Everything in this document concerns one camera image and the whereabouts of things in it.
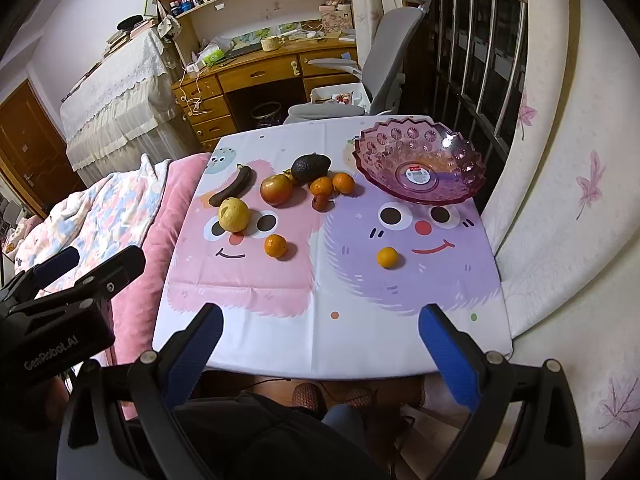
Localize green tissue pack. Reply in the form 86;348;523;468
198;42;226;67

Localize metal window bars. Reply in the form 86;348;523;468
399;0;528;209

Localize mandarin orange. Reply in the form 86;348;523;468
332;172;356;195
309;177;334;197
264;234;288;259

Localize wooden desk with drawers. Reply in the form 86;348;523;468
172;38;358;152

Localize pink plush cushion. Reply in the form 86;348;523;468
106;152;213;421

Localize white charger cable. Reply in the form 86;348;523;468
178;62;212;118

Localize white floral curtain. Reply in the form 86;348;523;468
483;0;639;470

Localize white storage box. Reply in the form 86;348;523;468
309;82;371;115

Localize dark overripe banana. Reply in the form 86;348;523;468
208;165;254;207

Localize dark avocado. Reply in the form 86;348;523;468
291;153;331;185

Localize grey office chair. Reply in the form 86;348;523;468
285;0;433;124

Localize yellow pear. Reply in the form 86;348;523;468
218;197;250;233

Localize small dark red fruit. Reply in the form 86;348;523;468
311;193;330;211

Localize lace covered piano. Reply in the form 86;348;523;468
60;28;201;186

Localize small yellow mandarin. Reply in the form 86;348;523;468
376;247;399;269

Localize floral patterned blanket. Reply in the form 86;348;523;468
14;155;170;297

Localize pink glass fruit bowl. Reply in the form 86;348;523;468
352;117;485;206

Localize brown wooden door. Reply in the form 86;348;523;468
1;80;85;218

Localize dark waste bin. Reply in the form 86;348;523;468
250;101;282;128

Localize beige mug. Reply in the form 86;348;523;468
260;36;282;52

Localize red apple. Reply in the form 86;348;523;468
260;174;294;206

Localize cartoon monster tablecloth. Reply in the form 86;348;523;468
153;116;512;379

